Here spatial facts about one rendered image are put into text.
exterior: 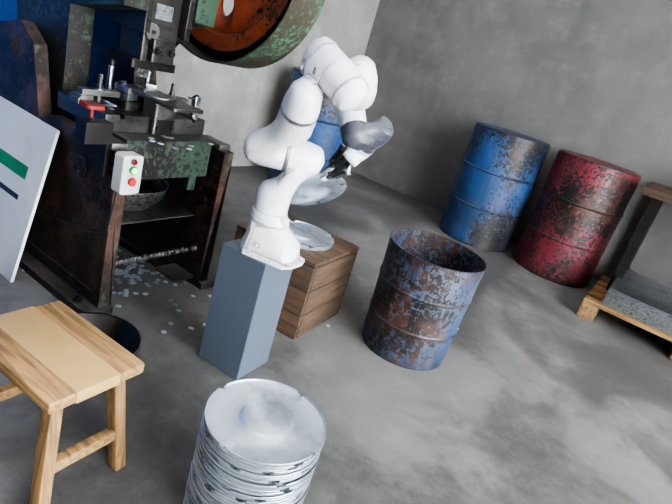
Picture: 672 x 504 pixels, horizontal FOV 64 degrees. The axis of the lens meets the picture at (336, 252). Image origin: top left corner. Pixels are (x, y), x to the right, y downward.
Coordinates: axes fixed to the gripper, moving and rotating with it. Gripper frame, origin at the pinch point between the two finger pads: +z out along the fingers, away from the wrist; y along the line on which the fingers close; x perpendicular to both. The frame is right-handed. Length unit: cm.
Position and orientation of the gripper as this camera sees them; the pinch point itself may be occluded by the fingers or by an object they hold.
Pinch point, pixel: (326, 174)
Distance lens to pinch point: 213.5
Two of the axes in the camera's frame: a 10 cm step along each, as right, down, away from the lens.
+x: -8.2, -0.5, -5.7
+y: -1.4, -9.5, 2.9
